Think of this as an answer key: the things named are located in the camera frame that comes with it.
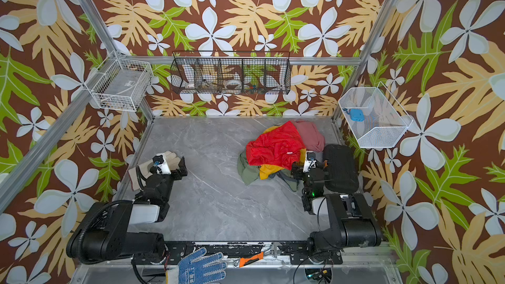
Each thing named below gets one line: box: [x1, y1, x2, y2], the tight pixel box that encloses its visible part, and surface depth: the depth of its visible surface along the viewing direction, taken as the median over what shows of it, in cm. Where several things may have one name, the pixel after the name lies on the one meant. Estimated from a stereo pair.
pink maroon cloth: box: [289, 119, 326, 152], surface depth 105 cm
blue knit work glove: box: [165, 247, 227, 284], surface depth 72 cm
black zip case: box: [322, 143, 360, 194], surface depth 95 cm
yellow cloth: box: [259, 125, 308, 181], surface depth 95 cm
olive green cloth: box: [237, 149, 300, 192], surface depth 95 cm
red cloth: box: [245, 120, 307, 171], surface depth 95 cm
